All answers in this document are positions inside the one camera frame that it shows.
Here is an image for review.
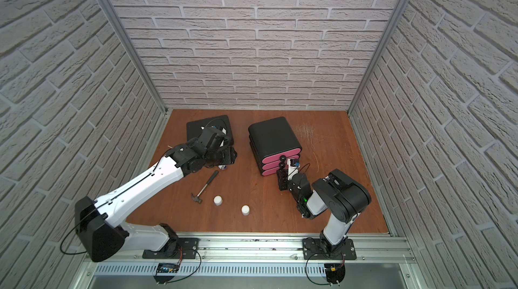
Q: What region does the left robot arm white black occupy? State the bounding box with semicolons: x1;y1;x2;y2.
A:
72;120;237;262

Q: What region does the hammer with black handle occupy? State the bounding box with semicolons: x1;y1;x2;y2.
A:
191;170;219;204

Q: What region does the black pink drawer cabinet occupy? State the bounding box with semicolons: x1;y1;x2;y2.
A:
248;116;302;176

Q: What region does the white paint can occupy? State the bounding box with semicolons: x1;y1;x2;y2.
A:
213;195;223;206
241;205;250;216

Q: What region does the right small connector board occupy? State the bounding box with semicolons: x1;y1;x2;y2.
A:
324;263;346;285

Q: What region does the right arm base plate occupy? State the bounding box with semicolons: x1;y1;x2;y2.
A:
302;237;357;261

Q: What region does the black plastic tool case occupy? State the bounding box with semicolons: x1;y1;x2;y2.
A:
186;115;234;146

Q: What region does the left small circuit board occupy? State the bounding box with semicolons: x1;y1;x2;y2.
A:
153;263;180;284

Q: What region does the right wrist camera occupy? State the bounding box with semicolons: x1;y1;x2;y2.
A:
287;158;300;180

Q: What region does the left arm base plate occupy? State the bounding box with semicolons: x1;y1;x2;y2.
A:
142;238;200;260

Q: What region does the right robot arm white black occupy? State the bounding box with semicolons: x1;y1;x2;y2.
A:
277;169;372;255

